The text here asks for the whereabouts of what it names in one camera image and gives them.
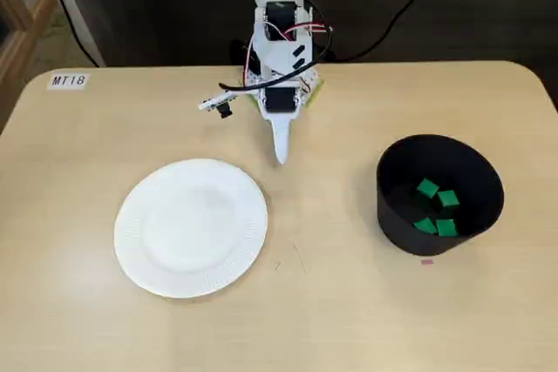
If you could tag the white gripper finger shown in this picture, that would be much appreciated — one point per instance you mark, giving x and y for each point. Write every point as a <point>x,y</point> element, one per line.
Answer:
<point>282,141</point>

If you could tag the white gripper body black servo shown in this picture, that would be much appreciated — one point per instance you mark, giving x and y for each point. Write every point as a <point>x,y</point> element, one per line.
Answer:
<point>282,100</point>

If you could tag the green cube block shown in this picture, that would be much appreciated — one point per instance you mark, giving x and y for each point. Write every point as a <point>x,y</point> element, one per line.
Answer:
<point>425,225</point>
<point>447,228</point>
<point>449,199</point>
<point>427,188</point>

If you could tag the white paper plate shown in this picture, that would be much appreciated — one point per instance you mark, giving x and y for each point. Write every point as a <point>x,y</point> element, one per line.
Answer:
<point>187,228</point>

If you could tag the black round pot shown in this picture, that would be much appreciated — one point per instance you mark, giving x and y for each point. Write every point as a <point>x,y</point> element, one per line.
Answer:
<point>396,224</point>

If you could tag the small pink tape piece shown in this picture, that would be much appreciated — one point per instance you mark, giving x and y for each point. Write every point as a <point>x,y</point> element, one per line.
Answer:
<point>427,262</point>

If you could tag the white MT18 label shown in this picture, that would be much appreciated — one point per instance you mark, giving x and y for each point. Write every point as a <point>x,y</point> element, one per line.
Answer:
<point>68,81</point>

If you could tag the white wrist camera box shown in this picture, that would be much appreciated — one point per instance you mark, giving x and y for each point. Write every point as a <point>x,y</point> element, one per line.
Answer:
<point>215,104</point>

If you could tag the wooden shelf frame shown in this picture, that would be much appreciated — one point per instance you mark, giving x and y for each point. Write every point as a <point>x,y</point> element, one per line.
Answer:
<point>19,41</point>

